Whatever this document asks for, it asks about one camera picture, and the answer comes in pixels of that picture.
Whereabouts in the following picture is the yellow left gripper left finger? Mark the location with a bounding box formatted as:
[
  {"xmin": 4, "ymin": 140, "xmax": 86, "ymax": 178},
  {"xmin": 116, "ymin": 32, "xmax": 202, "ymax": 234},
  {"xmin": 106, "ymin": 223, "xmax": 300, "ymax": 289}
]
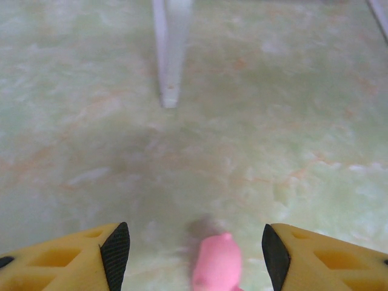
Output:
[{"xmin": 0, "ymin": 222, "xmax": 131, "ymax": 291}]

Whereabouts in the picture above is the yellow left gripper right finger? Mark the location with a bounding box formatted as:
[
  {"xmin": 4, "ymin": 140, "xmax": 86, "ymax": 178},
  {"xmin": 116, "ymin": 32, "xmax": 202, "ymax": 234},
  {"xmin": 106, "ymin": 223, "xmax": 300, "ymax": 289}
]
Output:
[{"xmin": 262, "ymin": 223, "xmax": 388, "ymax": 291}]

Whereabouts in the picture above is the pink plastic pig toy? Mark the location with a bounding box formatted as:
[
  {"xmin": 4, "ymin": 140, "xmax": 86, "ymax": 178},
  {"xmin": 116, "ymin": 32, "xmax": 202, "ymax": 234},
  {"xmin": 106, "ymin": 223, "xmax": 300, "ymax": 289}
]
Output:
[{"xmin": 191, "ymin": 232, "xmax": 243, "ymax": 291}]

